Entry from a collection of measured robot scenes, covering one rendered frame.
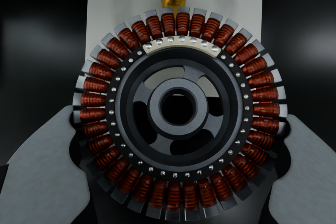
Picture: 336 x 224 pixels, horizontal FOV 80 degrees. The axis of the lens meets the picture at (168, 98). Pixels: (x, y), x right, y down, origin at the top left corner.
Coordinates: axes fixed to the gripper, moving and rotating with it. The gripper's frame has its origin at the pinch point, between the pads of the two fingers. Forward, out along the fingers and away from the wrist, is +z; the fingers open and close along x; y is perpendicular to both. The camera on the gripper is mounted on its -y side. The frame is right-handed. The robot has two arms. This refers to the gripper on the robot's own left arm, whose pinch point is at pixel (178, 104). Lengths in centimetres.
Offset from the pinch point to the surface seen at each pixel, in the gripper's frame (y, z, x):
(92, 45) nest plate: -1.6, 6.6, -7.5
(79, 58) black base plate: -0.2, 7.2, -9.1
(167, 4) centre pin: -5.0, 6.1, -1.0
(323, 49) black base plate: -1.5, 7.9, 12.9
